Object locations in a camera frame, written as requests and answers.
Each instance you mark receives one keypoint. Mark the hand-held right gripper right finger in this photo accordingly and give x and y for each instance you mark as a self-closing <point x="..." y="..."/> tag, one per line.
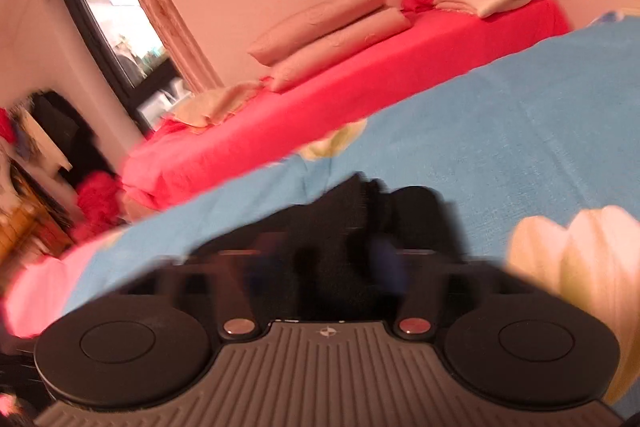
<point x="422" y="302"/>

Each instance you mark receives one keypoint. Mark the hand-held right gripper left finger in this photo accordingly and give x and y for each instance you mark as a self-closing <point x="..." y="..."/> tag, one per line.
<point x="240" y="302"/>

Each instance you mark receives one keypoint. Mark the black pants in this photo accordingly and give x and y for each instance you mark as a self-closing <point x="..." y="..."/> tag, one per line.
<point x="340" y="217"/>

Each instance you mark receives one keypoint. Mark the red fuzzy cloth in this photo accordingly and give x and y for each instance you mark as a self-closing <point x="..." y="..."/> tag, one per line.
<point x="97" y="202"/>

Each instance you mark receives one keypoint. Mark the cream crumpled cloth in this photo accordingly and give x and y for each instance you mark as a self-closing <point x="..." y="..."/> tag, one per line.
<point x="220" y="104"/>

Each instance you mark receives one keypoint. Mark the blue floral blanket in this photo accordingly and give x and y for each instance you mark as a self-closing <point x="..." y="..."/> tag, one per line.
<point x="500" y="117"/>

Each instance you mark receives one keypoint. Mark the wooden shelf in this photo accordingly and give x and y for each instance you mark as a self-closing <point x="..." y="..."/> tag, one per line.
<point x="30" y="227"/>

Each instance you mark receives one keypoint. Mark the dark hanging clothes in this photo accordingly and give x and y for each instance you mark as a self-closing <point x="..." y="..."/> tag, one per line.
<point x="75" y="132"/>

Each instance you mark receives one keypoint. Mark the red mattress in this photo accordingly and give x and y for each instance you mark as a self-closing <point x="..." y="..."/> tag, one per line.
<point x="350" y="72"/>

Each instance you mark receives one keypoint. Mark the white hanging cloth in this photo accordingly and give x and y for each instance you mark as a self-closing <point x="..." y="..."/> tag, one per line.
<point x="47" y="142"/>

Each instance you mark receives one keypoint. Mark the pink pillow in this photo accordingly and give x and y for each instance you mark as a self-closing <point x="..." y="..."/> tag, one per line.
<point x="345" y="49"/>
<point x="320" y="19"/>

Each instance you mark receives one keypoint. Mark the pink curtain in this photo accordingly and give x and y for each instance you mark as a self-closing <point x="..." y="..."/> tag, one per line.
<point x="165" y="22"/>

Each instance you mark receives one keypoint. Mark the dark framed window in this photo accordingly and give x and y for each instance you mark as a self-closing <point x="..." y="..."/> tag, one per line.
<point x="125" y="22"/>

